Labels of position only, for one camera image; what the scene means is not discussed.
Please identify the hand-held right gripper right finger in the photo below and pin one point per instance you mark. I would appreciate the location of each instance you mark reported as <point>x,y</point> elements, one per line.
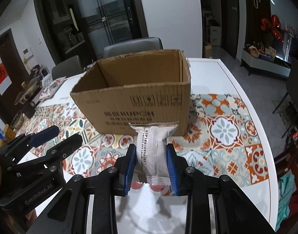
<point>173,170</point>

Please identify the silver white snack packet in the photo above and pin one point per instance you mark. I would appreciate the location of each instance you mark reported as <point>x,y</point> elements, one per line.
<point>149,151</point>

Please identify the metal cooking pot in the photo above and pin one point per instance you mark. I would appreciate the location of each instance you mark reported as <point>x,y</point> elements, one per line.
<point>27,93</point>

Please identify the teal cloth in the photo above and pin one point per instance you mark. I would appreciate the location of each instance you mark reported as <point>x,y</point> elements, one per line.
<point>285,199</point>

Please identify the dark dining chair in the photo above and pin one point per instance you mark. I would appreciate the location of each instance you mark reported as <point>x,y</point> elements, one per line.
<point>295,82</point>

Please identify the grey dining chair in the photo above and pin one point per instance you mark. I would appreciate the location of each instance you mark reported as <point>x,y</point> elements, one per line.
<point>66,65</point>
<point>133,46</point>

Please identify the person's left hand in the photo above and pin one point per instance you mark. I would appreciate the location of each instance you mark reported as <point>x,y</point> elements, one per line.
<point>31,216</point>

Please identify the red heart balloons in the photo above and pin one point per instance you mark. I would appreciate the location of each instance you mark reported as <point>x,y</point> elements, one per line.
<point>272,26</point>

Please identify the small cardboard box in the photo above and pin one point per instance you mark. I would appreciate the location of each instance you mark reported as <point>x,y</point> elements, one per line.
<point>207,50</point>

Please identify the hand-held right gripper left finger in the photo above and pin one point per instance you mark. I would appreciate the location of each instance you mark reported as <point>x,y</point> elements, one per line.
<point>130,170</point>

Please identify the floral print bag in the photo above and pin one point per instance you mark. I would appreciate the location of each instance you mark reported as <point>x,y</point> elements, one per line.
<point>51,87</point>

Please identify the low white sideboard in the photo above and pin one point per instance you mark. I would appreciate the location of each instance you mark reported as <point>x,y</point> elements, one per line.
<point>266,63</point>

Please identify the black cup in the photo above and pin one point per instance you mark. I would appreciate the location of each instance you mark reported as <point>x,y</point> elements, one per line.
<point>29,111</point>

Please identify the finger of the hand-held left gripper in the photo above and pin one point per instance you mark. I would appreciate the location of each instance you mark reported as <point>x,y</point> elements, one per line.
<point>45,134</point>
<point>66,146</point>

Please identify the glass bowl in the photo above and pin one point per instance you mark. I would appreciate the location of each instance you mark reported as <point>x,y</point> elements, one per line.
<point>17,120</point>

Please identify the glass sliding door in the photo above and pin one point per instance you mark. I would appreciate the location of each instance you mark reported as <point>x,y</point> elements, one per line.
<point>110,17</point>

